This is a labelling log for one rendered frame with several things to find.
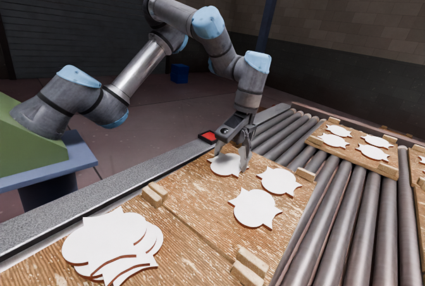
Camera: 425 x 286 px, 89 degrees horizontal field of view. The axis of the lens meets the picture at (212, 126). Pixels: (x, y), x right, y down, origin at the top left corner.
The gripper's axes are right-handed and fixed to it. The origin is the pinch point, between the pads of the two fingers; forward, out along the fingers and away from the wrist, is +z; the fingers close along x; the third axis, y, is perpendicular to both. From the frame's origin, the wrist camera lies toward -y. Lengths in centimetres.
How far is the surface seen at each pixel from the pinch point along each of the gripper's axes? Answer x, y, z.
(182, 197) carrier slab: 0.4, -20.8, 2.4
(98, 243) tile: 1.3, -42.0, 1.3
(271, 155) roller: -7.1, 21.5, 0.6
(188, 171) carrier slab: 6.7, -11.6, 1.7
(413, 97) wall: -108, 485, -15
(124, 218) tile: 2.8, -35.9, 0.8
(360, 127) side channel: -33, 91, -7
